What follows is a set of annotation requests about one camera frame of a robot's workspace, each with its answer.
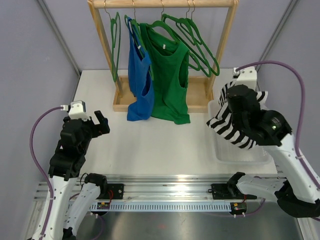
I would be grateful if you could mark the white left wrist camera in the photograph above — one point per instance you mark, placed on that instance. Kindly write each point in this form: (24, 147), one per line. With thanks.
(76, 110)

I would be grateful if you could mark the empty green hanger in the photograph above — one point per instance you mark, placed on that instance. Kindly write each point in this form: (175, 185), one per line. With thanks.
(182, 38)
(191, 32)

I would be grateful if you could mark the empty green hanger front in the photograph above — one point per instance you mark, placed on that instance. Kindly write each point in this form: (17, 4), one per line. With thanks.
(182, 38)

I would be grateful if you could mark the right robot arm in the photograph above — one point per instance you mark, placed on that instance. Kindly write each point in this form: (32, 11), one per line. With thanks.
(299, 194)

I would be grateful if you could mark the green tank top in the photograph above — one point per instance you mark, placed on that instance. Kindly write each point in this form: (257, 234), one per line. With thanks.
(169, 63)

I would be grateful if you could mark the zebra striped tank top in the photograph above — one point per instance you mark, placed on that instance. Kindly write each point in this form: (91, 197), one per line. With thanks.
(221, 123)

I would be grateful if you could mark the white slotted cable duct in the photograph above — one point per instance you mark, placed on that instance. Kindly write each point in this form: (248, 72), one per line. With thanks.
(163, 207)

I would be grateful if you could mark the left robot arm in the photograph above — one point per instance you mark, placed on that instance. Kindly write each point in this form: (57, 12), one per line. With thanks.
(59, 221)

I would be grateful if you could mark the wooden clothes rack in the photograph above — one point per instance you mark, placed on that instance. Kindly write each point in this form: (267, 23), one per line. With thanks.
(201, 88)

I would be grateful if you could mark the green hanger under blue top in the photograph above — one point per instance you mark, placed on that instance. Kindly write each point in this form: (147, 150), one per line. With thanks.
(135, 37)

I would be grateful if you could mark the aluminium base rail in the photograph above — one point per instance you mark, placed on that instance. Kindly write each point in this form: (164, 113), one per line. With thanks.
(179, 187)

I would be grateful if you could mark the white plastic basket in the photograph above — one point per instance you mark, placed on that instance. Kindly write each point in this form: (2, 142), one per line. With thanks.
(233, 154)

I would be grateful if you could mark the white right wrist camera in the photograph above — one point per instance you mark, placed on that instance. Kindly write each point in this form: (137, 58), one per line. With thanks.
(246, 76)

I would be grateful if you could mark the blue tank top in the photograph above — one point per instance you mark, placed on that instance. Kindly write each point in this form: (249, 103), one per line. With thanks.
(142, 89)

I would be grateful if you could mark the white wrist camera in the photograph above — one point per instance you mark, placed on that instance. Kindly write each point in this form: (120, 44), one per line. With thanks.
(76, 110)
(246, 76)

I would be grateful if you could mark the green hanger with metal hook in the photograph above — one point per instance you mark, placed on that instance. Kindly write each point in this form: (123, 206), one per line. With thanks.
(115, 30)

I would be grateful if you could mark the empty green hanger rear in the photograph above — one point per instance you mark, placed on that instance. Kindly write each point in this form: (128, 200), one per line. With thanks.
(191, 32)

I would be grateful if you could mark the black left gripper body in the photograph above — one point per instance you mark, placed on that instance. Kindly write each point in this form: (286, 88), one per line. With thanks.
(96, 130)

